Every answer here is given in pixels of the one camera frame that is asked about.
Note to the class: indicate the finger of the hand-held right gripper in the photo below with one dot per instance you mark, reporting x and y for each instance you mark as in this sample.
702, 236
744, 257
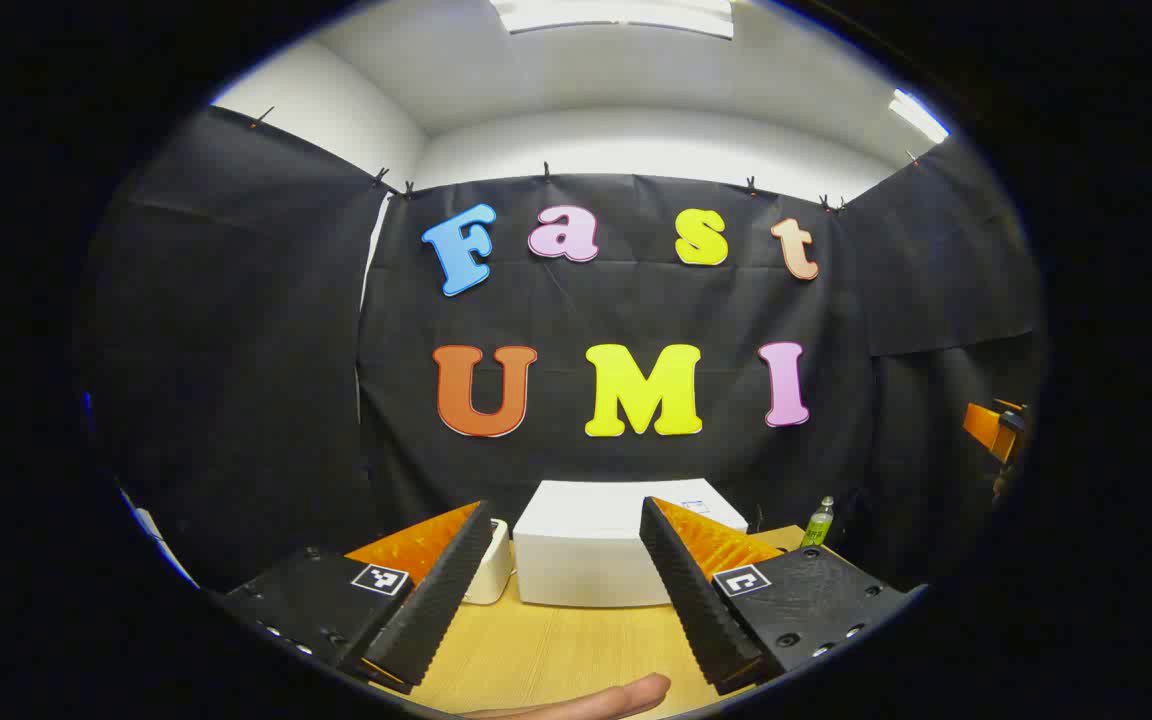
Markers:
984, 425

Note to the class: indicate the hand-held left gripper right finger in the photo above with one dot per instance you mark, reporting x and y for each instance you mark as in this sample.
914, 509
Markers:
688, 590

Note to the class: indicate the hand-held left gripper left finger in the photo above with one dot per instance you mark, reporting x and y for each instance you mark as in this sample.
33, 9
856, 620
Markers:
446, 590

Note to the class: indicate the white microwave oven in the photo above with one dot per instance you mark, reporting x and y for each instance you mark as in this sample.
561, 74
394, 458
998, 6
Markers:
576, 560

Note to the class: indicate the cream white toaster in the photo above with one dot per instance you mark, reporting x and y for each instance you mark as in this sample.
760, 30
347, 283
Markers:
496, 570

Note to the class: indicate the green drink bottle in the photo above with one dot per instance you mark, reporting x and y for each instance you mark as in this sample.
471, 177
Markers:
818, 525

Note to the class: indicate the black backdrop cloth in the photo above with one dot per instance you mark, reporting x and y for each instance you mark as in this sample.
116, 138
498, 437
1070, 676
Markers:
556, 300

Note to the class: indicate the ceiling light panel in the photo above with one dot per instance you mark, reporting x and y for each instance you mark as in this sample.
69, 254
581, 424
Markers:
918, 115
616, 15

